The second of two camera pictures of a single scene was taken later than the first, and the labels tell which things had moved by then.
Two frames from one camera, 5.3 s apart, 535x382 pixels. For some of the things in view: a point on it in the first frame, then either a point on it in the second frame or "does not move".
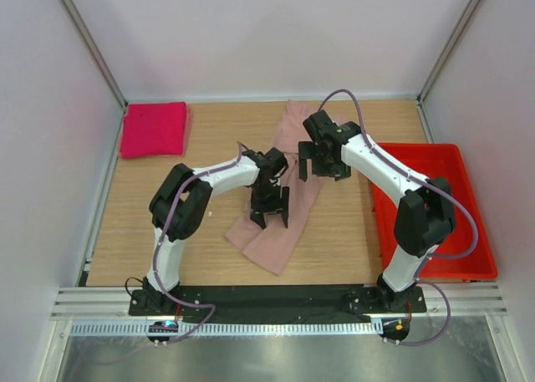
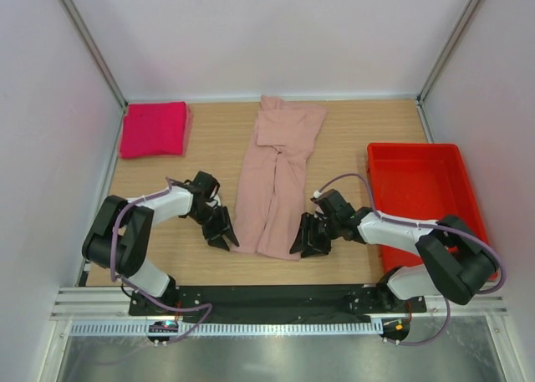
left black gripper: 277,205 -> 226,227
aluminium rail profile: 93,303 does not move
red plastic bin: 466,252 does not move
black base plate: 272,301 does not move
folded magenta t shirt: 155,129 does not move
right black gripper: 308,150 -> 302,240
